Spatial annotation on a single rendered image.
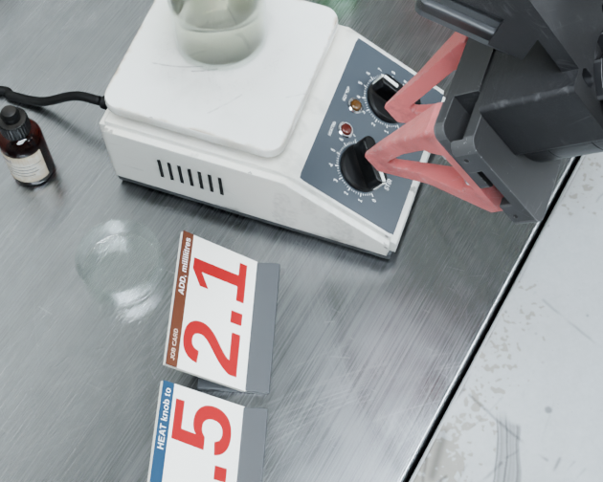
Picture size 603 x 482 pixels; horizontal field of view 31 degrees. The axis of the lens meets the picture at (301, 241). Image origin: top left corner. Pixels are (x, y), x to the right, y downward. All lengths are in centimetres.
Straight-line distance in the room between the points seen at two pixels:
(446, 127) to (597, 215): 25
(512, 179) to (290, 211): 21
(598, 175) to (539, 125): 26
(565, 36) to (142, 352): 34
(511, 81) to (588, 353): 25
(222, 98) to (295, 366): 17
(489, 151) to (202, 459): 25
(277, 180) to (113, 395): 17
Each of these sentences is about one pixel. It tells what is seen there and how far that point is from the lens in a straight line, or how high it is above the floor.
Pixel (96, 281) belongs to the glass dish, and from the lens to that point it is 72.
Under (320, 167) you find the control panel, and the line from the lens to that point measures 68.
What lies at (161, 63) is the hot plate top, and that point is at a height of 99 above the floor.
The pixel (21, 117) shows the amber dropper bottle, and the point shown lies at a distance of 73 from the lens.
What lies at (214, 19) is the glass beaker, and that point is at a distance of 65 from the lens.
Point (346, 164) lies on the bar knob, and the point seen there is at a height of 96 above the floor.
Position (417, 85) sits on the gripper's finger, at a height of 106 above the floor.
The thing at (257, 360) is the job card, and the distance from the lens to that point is 68.
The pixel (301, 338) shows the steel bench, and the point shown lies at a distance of 69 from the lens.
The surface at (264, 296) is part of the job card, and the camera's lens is 70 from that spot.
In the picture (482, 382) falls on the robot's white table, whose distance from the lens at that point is 68.
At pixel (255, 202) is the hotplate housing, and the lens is 70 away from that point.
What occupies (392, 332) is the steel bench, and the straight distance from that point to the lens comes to 69.
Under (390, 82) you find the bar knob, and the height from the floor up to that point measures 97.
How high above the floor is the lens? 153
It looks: 61 degrees down
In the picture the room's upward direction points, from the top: 2 degrees counter-clockwise
